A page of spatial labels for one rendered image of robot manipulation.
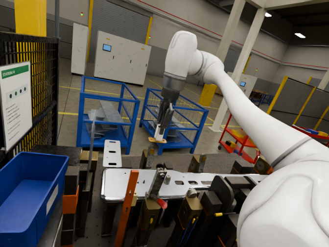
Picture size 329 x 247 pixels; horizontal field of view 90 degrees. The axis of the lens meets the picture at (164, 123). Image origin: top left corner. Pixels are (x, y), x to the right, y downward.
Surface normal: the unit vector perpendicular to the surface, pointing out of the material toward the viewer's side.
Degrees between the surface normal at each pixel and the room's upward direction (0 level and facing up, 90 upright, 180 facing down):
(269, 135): 76
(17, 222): 0
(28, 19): 90
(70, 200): 90
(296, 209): 31
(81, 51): 90
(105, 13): 90
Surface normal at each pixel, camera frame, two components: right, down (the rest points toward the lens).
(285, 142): -0.58, -0.47
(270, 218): -0.74, -0.57
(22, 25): 0.27, 0.41
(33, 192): 0.25, -0.90
